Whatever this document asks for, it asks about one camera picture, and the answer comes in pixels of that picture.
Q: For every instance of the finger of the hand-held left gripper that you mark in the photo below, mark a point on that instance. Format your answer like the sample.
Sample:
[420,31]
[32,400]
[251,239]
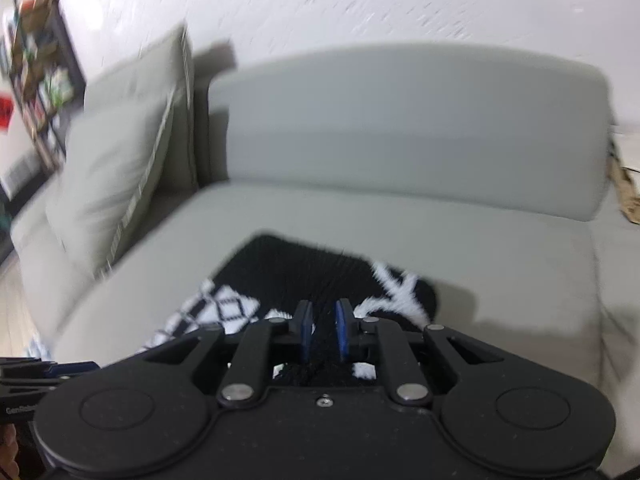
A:
[70,370]

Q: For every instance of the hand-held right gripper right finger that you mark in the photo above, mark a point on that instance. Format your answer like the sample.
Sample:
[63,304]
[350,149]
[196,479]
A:
[342,330]

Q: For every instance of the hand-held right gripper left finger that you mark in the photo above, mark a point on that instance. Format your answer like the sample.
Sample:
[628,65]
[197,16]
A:
[303,330]

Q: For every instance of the black patterned knit sweater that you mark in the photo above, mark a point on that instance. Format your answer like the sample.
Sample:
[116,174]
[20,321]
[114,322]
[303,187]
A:
[300,270]

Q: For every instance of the person's left hand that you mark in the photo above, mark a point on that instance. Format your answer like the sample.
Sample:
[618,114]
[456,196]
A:
[7,452]

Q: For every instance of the small beige cushion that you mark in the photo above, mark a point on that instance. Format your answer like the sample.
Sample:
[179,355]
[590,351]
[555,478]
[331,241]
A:
[105,175]

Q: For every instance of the grey sofa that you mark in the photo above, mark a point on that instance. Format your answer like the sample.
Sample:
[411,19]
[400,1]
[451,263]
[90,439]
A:
[400,135]

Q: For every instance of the black shelf rack with items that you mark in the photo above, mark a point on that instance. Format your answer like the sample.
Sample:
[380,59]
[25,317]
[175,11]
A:
[50,85]

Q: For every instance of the large beige cushion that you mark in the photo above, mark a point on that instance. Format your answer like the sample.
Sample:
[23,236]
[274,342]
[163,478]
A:
[135,75]

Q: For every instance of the tan folded garment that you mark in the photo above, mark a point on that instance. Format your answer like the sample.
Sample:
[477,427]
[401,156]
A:
[627,195]

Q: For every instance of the red wall sign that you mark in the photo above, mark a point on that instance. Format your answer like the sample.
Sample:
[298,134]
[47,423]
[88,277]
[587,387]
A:
[5,112]

